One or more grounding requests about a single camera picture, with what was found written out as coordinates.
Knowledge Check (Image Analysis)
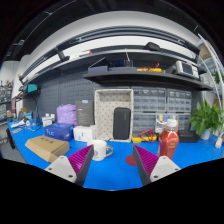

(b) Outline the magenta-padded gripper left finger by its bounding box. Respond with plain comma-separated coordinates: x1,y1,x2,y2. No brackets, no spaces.
44,144,95,188

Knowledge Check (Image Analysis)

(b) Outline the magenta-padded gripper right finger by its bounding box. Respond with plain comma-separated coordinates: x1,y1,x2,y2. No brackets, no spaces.
132,144,182,187

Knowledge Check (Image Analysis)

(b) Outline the red drink bottle white cap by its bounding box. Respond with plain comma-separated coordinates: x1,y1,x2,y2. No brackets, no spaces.
157,118,180,160

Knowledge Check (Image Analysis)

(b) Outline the brown cardboard box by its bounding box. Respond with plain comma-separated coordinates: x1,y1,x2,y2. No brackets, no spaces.
24,135,71,164

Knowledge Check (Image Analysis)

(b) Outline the flat round red coaster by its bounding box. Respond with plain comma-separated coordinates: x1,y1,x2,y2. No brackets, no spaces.
125,154,138,167

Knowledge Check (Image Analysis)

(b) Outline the blue product box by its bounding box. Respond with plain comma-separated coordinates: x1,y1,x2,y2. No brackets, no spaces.
43,122,75,142

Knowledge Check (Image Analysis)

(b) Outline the yellow multimeter with red leads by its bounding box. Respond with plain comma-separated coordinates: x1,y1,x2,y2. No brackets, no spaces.
131,129,158,144

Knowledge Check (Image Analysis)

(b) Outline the flat black case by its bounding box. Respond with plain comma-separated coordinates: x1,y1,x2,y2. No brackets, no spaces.
178,129,201,144

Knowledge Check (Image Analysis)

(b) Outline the white product box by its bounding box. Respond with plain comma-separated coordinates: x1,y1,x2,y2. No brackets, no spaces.
72,124,98,144

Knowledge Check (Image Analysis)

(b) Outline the clear organizer with colourful parts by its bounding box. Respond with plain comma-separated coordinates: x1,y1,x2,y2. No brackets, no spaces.
154,113,179,134

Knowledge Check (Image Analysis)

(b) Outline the grey small-parts drawer cabinet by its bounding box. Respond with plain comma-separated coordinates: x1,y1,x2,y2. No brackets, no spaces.
132,111,158,136
132,87,167,113
177,113,193,132
166,88,193,114

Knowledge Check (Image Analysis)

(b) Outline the purple plastic bag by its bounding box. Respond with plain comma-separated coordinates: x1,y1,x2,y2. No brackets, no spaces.
55,103,78,126

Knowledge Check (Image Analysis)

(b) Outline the dark grey upright box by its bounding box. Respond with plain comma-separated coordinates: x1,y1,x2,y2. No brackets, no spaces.
75,99,95,127

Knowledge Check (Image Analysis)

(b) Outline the black rounded speaker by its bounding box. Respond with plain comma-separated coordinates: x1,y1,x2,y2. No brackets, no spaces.
112,106,132,141

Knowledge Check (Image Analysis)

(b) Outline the small white adapter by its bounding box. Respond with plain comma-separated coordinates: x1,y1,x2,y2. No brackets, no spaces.
214,134,224,149

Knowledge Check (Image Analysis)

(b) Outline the green potted plant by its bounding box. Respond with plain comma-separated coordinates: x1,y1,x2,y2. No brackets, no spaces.
188,99,224,141

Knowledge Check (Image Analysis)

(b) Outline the teal lamp head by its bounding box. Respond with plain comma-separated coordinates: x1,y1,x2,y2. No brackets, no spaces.
22,83,39,94

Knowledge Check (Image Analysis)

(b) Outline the dark workbench shelf unit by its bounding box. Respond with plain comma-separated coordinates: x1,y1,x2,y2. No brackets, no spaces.
18,24,214,92

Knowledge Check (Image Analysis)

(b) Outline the white metal rack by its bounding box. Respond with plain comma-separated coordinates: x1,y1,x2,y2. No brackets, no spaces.
196,33,224,111

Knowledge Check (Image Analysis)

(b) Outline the white mug gold handle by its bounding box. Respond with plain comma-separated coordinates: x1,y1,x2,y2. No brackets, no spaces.
87,139,114,162

